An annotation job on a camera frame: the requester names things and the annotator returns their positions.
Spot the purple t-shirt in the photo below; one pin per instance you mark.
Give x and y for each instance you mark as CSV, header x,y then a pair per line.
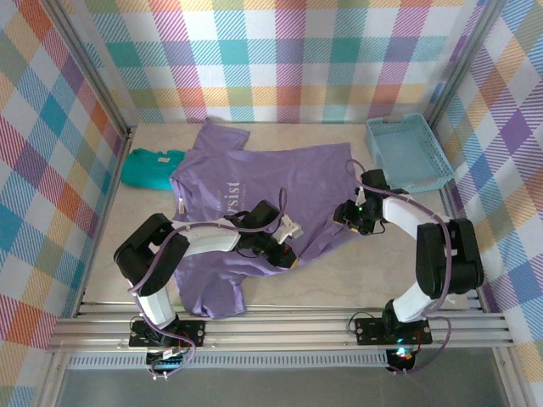
x,y
275,178

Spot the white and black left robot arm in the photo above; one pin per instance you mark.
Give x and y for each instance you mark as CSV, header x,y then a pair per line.
x,y
208,241

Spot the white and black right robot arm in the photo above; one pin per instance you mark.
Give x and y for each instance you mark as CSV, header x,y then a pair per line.
x,y
403,212

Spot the folded teal t-shirt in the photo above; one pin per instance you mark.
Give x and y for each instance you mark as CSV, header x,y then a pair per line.
x,y
144,169

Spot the light blue plastic basket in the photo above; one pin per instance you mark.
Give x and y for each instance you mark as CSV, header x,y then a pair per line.
x,y
403,157

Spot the grey metal panel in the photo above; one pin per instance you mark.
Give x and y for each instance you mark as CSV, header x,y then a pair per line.
x,y
275,390

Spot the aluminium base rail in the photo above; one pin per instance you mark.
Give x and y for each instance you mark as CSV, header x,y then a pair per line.
x,y
275,330

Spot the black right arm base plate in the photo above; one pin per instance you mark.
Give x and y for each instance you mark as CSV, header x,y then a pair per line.
x,y
369,332

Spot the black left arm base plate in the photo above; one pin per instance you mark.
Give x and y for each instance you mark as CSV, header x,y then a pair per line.
x,y
193,332

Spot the aluminium frame post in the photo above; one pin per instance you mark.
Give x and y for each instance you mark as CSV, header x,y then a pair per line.
x,y
462,63
96,68

